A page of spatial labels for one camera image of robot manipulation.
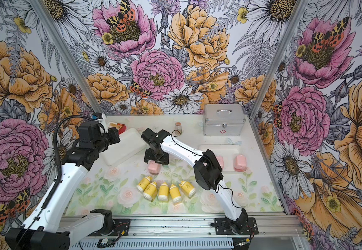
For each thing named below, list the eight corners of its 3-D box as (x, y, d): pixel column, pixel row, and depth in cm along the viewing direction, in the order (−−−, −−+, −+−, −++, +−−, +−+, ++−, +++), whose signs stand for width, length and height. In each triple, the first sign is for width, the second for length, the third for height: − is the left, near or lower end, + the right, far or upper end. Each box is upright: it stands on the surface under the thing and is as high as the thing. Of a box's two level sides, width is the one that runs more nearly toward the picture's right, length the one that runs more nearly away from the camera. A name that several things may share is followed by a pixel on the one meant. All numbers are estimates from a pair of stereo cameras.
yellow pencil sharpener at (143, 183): (139, 192, 87) (135, 186, 80) (148, 179, 92) (145, 173, 85) (144, 196, 86) (141, 190, 79) (154, 183, 90) (151, 176, 84)
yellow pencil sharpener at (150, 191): (145, 199, 84) (142, 194, 78) (153, 185, 89) (150, 179, 83) (152, 202, 83) (149, 197, 77) (159, 188, 88) (157, 182, 82)
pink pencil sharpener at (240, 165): (233, 171, 94) (236, 166, 90) (234, 158, 100) (236, 153, 95) (243, 173, 94) (246, 168, 89) (243, 160, 99) (246, 155, 94)
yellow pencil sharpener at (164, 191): (159, 203, 83) (158, 198, 77) (161, 187, 88) (159, 182, 82) (168, 203, 83) (167, 198, 77) (169, 187, 88) (168, 182, 83)
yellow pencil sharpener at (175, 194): (173, 206, 82) (173, 201, 76) (169, 190, 87) (167, 185, 81) (182, 202, 83) (182, 198, 77) (177, 187, 88) (177, 182, 83)
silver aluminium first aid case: (203, 137, 112) (206, 120, 99) (201, 112, 128) (203, 95, 115) (240, 137, 112) (248, 120, 99) (233, 112, 128) (239, 95, 115)
